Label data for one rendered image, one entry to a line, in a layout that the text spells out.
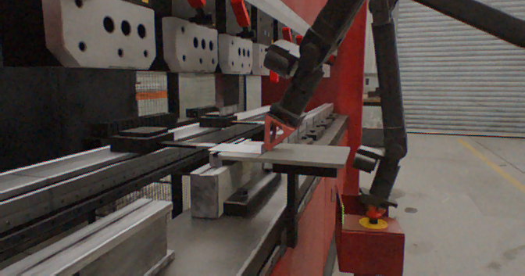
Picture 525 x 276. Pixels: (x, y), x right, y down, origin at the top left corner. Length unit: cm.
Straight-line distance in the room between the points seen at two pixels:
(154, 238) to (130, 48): 28
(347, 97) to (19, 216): 253
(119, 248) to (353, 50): 261
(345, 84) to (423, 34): 540
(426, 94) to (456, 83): 59
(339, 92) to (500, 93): 580
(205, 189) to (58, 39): 45
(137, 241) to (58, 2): 31
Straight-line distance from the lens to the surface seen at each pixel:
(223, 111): 81
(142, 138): 88
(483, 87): 836
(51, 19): 40
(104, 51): 43
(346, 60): 293
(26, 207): 73
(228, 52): 73
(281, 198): 87
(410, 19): 823
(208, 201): 75
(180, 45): 56
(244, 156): 74
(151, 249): 57
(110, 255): 50
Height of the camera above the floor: 116
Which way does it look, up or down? 9 degrees down
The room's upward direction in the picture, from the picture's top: straight up
